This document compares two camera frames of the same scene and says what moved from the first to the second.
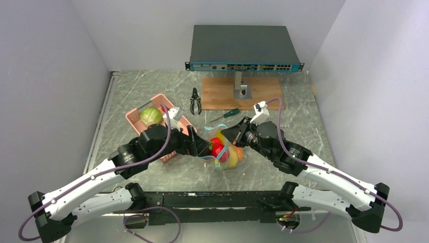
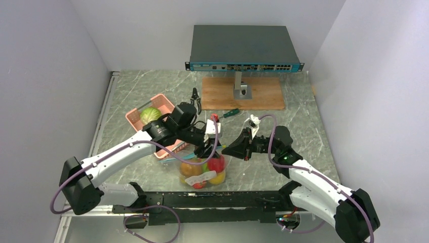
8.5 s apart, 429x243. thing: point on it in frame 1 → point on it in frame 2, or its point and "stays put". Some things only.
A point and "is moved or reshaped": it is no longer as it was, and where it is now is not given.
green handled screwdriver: x=235 y=111 stays put
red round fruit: x=225 y=156 is moved or reshaped
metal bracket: x=242 y=90 stays put
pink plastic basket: x=134 y=116 stays put
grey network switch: x=247 y=48 stays put
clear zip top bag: x=225 y=155 is moved or reshaped
